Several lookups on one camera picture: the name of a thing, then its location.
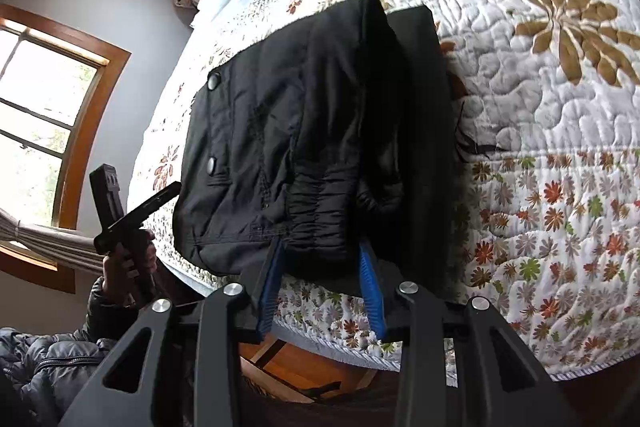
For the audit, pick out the left forearm dark jacket sleeve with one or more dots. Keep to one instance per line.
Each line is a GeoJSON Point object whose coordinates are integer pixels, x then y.
{"type": "Point", "coordinates": [41, 375]}

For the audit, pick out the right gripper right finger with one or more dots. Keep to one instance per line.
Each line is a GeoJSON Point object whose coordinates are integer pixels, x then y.
{"type": "Point", "coordinates": [372, 291]}

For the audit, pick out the person's left hand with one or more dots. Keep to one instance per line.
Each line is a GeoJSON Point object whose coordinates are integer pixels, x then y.
{"type": "Point", "coordinates": [117, 285]}

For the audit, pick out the black pants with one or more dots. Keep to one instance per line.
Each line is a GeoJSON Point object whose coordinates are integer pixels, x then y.
{"type": "Point", "coordinates": [332, 134]}

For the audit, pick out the left wooden window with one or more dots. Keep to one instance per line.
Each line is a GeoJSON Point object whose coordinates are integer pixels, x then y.
{"type": "Point", "coordinates": [56, 82]}

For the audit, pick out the wooden bed frame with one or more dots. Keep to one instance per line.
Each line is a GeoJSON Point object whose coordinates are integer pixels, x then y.
{"type": "Point", "coordinates": [291, 374]}

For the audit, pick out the floral quilted bedspread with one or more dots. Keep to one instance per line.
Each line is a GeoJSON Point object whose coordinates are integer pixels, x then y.
{"type": "Point", "coordinates": [546, 107]}

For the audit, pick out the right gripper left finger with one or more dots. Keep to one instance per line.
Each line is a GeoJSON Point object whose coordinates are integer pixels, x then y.
{"type": "Point", "coordinates": [266, 290]}

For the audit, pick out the striped curtain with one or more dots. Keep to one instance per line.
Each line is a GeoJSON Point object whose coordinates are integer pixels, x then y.
{"type": "Point", "coordinates": [50, 241]}

